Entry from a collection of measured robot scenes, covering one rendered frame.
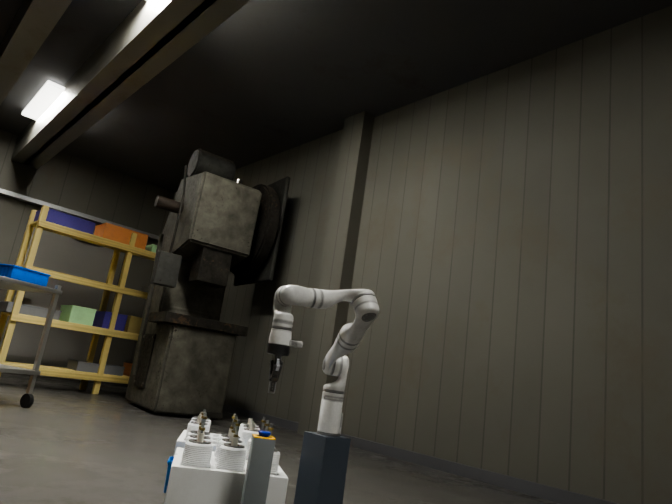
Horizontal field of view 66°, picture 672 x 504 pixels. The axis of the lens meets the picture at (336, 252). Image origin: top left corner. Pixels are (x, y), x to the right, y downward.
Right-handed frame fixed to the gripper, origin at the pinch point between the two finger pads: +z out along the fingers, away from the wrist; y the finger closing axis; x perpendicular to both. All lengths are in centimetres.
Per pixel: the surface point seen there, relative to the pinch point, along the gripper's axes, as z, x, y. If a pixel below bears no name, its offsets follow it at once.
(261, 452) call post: 19.9, -0.4, 3.5
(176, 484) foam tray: 34.3, -24.2, -9.5
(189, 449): 23.9, -22.3, -13.5
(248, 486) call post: 30.1, -2.7, 3.5
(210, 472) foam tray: 29.7, -14.3, -9.5
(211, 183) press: -177, -49, -331
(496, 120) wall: -229, 170, -174
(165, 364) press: 2, -55, -326
